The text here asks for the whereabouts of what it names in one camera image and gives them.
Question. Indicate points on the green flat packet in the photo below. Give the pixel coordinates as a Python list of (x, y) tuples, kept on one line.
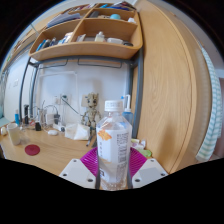
[(146, 153)]

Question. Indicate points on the wooden tree figurine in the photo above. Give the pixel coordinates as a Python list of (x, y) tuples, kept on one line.
[(91, 106)]

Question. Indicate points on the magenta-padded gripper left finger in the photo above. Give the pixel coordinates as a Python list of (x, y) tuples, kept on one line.
[(77, 171)]

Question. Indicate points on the wooden shelf unit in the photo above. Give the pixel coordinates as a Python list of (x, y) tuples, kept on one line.
[(90, 50)]

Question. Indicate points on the white plastic bag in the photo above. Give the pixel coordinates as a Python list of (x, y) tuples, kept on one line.
[(77, 132)]

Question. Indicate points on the grey metal shelf frame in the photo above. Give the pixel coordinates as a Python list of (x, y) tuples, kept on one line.
[(140, 86)]

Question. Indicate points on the white power strip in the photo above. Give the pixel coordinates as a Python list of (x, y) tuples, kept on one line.
[(59, 127)]

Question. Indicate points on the flat round red coaster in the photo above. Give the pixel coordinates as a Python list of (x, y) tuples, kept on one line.
[(32, 150)]

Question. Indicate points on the wrapped round bread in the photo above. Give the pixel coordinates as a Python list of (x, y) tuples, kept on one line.
[(3, 131)]

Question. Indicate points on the clear plastic drink bottle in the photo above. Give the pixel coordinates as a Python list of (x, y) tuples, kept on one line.
[(113, 143)]

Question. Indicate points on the small white oval object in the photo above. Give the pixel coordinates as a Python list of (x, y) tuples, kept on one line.
[(52, 132)]

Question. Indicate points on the green striped towel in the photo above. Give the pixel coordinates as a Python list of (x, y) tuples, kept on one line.
[(210, 126)]

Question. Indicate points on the small black charger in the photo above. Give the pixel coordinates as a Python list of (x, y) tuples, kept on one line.
[(38, 126)]

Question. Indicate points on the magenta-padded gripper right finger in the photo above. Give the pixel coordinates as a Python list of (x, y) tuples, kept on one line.
[(150, 170)]

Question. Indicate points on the blue spray bottle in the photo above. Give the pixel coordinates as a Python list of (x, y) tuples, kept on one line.
[(128, 116)]

